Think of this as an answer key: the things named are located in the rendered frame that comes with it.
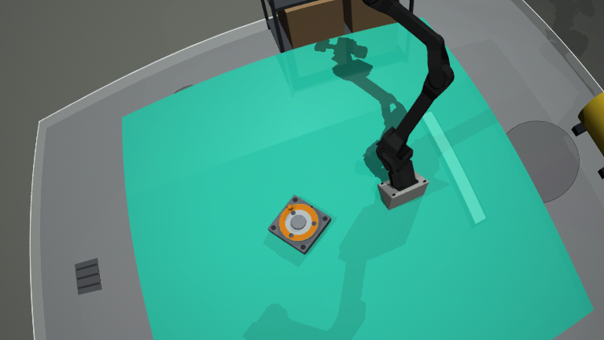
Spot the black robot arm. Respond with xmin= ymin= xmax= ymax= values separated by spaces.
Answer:
xmin=362 ymin=0 xmax=455 ymax=191

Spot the orange round plate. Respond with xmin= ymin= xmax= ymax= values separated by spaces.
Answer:
xmin=279 ymin=204 xmax=319 ymax=242

